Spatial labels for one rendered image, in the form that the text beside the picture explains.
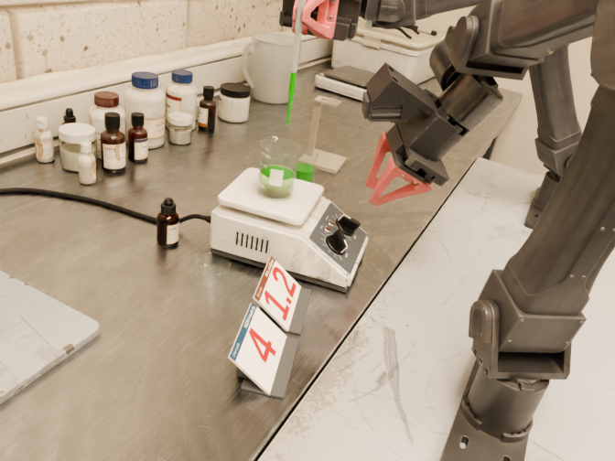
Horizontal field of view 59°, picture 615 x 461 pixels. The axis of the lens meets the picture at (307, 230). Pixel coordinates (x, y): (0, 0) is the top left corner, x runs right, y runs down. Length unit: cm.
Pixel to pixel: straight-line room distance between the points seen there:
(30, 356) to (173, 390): 14
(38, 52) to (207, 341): 64
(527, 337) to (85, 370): 42
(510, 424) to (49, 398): 43
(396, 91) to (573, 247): 27
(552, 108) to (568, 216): 55
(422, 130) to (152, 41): 75
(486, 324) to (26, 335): 45
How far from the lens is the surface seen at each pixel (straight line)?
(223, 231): 73
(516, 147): 216
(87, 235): 80
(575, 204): 47
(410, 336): 69
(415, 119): 68
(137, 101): 104
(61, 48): 111
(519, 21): 59
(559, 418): 67
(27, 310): 67
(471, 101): 67
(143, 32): 125
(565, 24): 53
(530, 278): 51
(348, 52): 183
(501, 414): 58
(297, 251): 70
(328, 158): 110
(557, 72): 99
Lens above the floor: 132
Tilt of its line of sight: 30 degrees down
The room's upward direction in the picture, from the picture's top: 10 degrees clockwise
